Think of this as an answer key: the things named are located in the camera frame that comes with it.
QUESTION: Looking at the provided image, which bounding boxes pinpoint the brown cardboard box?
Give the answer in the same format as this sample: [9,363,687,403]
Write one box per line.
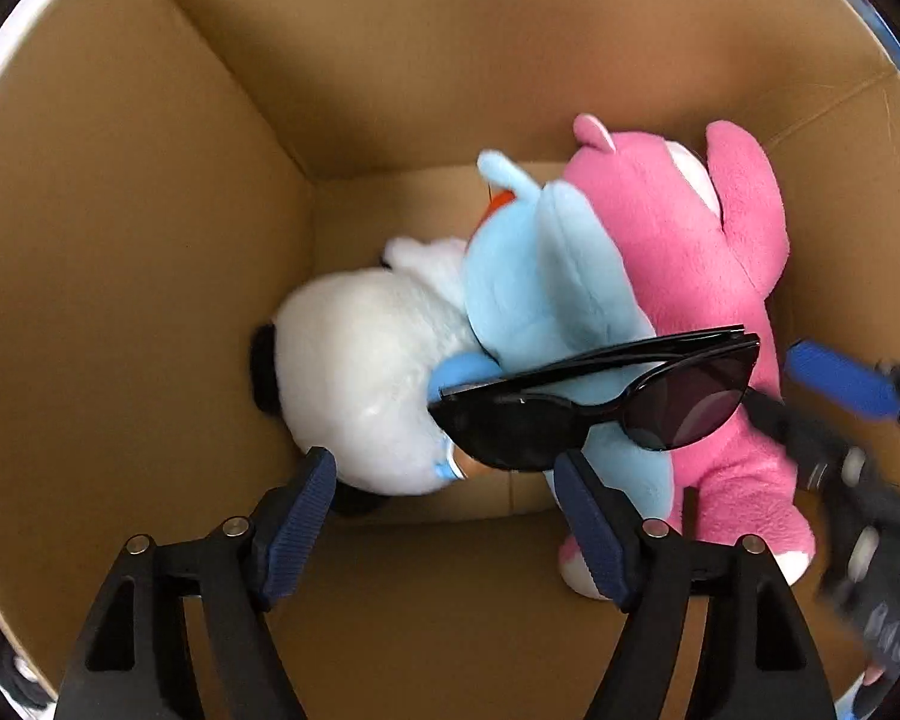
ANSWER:
[0,0,900,720]

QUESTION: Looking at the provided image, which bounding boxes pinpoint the pink plush toy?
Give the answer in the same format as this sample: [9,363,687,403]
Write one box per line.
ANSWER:
[556,114,817,601]

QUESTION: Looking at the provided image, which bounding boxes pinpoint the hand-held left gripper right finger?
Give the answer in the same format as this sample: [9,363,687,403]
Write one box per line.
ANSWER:
[553,450,842,720]

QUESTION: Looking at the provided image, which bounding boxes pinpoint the black sunglasses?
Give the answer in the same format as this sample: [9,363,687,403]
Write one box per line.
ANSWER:
[427,325,763,473]

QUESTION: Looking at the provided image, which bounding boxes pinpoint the light blue plush toy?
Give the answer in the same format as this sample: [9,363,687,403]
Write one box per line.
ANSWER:
[429,150,680,526]

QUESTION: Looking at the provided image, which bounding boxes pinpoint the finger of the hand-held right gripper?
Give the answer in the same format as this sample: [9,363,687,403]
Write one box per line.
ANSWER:
[784,340,900,425]
[746,387,871,497]

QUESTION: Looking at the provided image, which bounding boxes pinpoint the white plush toy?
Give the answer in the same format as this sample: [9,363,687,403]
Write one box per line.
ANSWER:
[249,236,481,517]

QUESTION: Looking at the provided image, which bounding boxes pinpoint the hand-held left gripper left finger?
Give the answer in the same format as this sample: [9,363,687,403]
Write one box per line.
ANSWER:
[52,447,337,720]

